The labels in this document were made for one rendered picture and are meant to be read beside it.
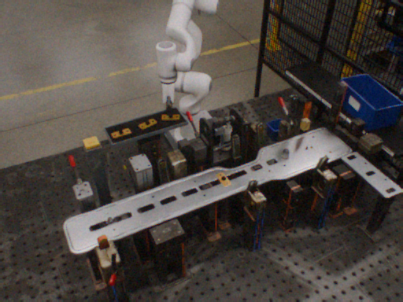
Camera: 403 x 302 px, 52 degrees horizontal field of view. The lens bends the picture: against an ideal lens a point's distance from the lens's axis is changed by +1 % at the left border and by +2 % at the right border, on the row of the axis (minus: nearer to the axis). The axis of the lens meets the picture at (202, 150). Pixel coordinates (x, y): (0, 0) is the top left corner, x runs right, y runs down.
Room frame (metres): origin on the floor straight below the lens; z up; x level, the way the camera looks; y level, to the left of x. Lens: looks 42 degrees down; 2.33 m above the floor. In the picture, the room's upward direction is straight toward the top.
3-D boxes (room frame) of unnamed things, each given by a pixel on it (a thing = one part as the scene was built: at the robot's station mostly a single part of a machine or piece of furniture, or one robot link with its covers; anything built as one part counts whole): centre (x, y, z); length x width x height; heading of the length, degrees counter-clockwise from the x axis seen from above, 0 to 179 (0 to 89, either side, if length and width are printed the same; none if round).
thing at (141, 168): (1.29, 0.27, 0.90); 0.13 x 0.10 x 0.41; 27
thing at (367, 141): (1.51, -0.82, 0.88); 0.08 x 0.08 x 0.36; 27
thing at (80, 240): (1.28, -0.08, 1.00); 1.38 x 0.22 x 0.02; 117
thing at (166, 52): (1.55, 0.15, 1.47); 0.09 x 0.08 x 0.13; 75
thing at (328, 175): (1.29, -0.55, 0.87); 0.12 x 0.09 x 0.35; 27
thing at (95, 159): (1.37, 0.49, 0.92); 0.08 x 0.08 x 0.44; 27
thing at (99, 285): (1.01, 0.46, 0.84); 0.18 x 0.06 x 0.29; 27
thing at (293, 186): (1.26, -0.42, 0.84); 0.11 x 0.08 x 0.29; 27
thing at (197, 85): (1.85, 0.04, 1.10); 0.19 x 0.12 x 0.24; 75
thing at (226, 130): (1.52, -0.09, 0.94); 0.18 x 0.13 x 0.49; 117
